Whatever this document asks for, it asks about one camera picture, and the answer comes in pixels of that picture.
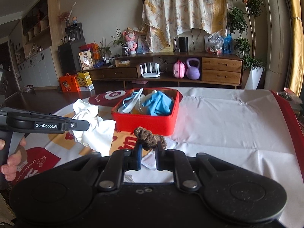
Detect white wifi router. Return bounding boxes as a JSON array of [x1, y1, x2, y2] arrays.
[[140, 62, 160, 78]]

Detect red storage box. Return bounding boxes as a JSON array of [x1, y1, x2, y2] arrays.
[[111, 88, 182, 136]]

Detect snack box with window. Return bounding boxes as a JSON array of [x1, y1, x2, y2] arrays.
[[79, 50, 94, 71]]

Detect blue rubber glove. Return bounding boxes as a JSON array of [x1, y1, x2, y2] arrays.
[[141, 91, 174, 116]]

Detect clear plastic bag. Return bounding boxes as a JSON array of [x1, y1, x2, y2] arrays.
[[207, 32, 224, 56]]

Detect brown hair scrunchie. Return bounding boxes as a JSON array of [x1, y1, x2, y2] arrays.
[[134, 127, 167, 151]]

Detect potted plant white pot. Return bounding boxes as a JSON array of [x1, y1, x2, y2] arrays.
[[227, 0, 265, 89]]

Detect orange gift bag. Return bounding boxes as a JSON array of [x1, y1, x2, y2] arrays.
[[59, 74, 80, 93]]

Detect black cylindrical speaker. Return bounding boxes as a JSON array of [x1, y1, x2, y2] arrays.
[[178, 36, 189, 52]]

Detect purple kettlebell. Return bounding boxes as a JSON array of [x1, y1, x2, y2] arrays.
[[186, 58, 200, 80]]

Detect wooden TV cabinet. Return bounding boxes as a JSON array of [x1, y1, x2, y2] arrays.
[[89, 52, 244, 88]]

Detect yellow carton box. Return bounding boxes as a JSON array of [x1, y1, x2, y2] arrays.
[[77, 72, 94, 92]]

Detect white sachet packet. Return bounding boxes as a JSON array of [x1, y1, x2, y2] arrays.
[[124, 151, 174, 183]]

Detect white standing air conditioner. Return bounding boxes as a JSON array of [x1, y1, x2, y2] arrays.
[[264, 0, 291, 91]]

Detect small potted orchid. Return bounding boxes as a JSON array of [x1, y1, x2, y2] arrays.
[[112, 28, 129, 56]]

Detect wooden shelf cabinet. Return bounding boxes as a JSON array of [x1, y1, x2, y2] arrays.
[[9, 0, 63, 89]]

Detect person's left hand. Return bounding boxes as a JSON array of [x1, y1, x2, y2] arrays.
[[1, 137, 26, 182]]

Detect floral cloth cover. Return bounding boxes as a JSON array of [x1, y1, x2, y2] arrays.
[[142, 0, 229, 52]]

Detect pink plush doll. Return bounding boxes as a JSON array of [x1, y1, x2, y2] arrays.
[[122, 27, 137, 55]]

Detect blue water bottle pack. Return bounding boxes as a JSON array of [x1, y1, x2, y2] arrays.
[[223, 29, 233, 55]]

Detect white cloth glove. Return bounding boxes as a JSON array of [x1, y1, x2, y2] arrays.
[[71, 99, 116, 157]]

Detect black mini fridge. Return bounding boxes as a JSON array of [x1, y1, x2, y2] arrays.
[[58, 23, 86, 75]]

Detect white blue face mask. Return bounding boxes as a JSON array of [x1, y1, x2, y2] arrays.
[[117, 88, 143, 114]]

